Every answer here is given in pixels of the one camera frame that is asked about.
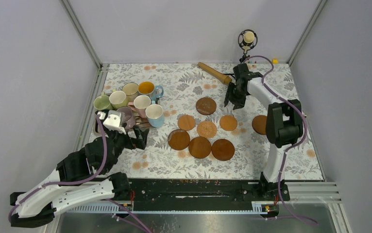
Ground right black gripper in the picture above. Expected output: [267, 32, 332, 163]
[224, 82, 247, 111]

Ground light cork coaster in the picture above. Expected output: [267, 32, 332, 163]
[220, 115, 237, 131]
[178, 115, 196, 131]

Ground dark scuffed brown coaster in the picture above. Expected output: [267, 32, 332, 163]
[196, 97, 217, 116]

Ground glossy brown coaster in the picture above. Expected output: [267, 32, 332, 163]
[168, 129, 190, 150]

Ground woven rattan coaster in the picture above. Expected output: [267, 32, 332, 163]
[197, 121, 217, 138]

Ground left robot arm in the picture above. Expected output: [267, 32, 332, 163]
[8, 126, 149, 228]

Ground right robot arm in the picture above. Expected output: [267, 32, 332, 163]
[224, 64, 304, 202]

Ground wooden rolling pin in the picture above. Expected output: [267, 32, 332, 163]
[198, 62, 232, 85]

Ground mauve purple mug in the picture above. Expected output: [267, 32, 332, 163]
[117, 106, 136, 130]

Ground light blue mug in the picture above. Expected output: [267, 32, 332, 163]
[145, 104, 165, 128]

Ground metal serving tray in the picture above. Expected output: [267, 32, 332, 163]
[95, 93, 160, 128]

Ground pink mug white inside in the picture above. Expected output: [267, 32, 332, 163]
[128, 95, 152, 118]

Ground yellow-green mug white inside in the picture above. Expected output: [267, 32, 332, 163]
[109, 91, 129, 110]

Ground floral patterned table mat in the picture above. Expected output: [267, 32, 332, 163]
[84, 62, 325, 181]

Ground beige mug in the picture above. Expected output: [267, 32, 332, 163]
[122, 83, 139, 102]

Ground blue mug orange inside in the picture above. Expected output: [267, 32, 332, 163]
[138, 82, 164, 102]

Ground light green mug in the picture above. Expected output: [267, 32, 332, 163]
[93, 92, 113, 111]

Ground microphone on black tripod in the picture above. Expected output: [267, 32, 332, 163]
[238, 29, 258, 63]

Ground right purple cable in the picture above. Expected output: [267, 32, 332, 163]
[242, 55, 319, 226]

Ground purple cable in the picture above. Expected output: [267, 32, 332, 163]
[7, 116, 109, 222]
[242, 55, 319, 226]

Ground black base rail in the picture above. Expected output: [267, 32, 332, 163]
[108, 171, 291, 213]

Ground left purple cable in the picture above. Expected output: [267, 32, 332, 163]
[7, 116, 109, 222]

